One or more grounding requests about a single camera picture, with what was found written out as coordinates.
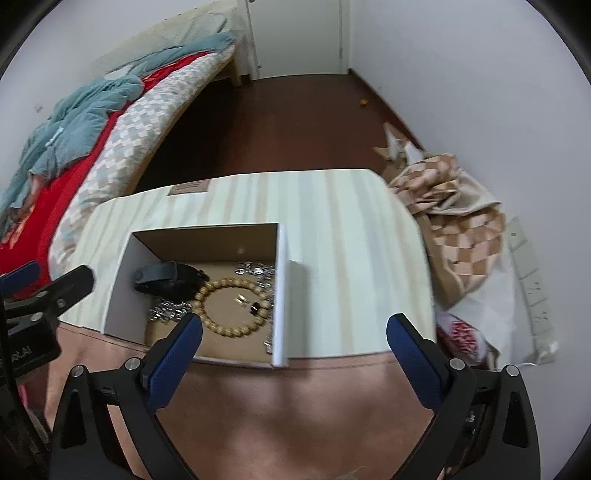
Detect cardboard box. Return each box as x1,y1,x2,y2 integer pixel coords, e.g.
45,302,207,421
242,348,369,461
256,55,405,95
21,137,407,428
102,223,305,368

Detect black fitness band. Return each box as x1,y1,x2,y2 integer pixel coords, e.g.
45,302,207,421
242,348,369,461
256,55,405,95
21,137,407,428
133,261,208,298

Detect brown checkered cloth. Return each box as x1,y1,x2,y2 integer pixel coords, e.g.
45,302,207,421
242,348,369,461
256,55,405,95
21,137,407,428
373,122,506,310

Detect pink and striped table cloth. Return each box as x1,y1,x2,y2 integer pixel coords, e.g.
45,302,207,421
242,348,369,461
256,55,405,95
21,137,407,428
44,168,439,480

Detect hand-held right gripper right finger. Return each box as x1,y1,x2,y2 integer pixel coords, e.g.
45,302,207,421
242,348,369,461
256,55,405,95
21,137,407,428
387,314,541,480

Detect bed with red blanket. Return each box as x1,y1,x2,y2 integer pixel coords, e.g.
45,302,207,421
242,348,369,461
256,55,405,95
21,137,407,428
0,52,218,278

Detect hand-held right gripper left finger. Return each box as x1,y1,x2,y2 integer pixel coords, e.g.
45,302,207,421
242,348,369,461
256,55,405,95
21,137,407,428
48,314,203,480

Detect white door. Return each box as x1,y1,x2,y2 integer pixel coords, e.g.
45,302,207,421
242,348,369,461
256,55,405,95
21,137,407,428
245,0,349,79

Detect white power strip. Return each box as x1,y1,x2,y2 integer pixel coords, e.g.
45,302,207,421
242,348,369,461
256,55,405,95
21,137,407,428
505,217,557,365

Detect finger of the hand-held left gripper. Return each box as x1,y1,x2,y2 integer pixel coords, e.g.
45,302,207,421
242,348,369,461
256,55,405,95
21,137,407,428
0,261,41,296
0,265,95,324

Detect red printed plastic bag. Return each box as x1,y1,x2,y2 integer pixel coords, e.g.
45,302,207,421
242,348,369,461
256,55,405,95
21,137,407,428
436,314,486,365

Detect checkered bed sheet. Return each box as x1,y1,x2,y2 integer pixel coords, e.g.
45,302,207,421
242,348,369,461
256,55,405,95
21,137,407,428
48,53,232,278

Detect white charger cable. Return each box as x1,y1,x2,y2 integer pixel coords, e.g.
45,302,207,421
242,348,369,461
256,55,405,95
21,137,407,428
517,342,559,368

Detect blue-grey quilt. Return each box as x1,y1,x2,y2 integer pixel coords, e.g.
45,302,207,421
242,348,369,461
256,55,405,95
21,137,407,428
0,31,236,213

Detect chunky silver chain bracelet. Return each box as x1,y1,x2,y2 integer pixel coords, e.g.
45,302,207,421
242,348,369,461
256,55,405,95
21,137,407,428
148,261,278,322

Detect wooden bead bracelet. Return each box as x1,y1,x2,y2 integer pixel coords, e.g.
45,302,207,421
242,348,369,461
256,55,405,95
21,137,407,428
194,277,271,339

